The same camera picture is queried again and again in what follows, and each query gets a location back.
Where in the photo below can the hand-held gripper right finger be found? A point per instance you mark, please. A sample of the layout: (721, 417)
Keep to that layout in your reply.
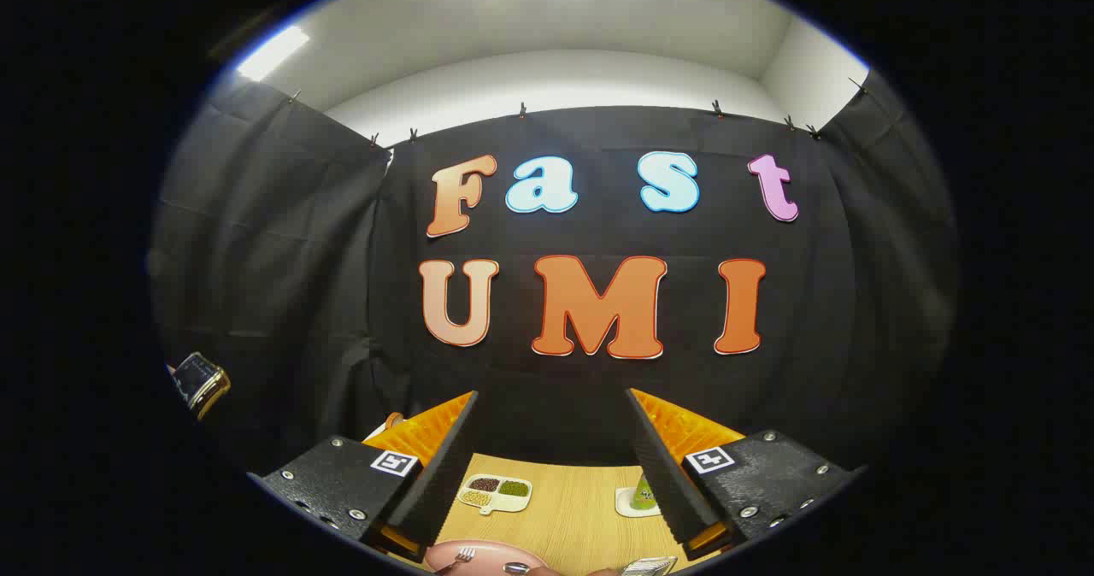
(662, 473)

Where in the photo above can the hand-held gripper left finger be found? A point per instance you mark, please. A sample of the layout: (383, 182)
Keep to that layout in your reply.
(440, 473)

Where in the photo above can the green soda bottle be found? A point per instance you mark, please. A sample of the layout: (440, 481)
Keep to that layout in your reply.
(645, 494)

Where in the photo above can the pile of yellow soybeans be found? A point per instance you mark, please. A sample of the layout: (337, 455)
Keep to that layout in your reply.
(475, 498)

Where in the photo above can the pile of dark red beans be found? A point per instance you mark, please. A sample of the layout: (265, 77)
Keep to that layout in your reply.
(485, 484)

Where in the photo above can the white square coaster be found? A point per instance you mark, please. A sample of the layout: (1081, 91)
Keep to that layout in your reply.
(626, 503)

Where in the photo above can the white divided tray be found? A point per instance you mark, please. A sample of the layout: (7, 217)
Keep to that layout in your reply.
(496, 501)

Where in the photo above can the toasted bread slices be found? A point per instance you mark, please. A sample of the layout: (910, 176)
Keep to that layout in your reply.
(393, 420)

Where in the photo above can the pile of green beans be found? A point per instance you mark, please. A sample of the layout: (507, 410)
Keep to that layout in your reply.
(514, 488)

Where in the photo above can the white toaster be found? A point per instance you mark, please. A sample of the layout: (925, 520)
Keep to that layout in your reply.
(376, 432)

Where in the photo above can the pink round plate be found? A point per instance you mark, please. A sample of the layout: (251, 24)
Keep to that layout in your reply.
(496, 552)

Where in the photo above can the black box with gold trim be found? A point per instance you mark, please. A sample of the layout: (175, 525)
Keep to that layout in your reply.
(198, 381)

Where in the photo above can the ceiling light panel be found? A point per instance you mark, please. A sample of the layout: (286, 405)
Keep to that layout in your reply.
(272, 52)

